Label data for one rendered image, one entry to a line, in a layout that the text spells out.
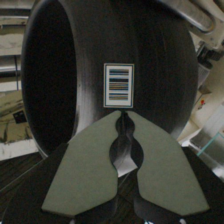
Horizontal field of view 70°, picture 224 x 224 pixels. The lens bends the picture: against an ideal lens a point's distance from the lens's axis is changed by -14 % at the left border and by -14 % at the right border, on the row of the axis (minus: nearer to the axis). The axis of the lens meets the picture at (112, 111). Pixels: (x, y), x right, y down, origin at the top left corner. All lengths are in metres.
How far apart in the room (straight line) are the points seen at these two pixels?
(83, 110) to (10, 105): 0.68
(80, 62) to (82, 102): 0.06
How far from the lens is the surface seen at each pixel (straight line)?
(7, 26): 1.09
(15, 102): 0.94
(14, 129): 0.95
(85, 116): 0.29
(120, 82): 0.25
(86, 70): 0.27
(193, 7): 0.43
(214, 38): 0.55
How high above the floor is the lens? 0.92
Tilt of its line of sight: 36 degrees up
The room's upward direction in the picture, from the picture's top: 154 degrees counter-clockwise
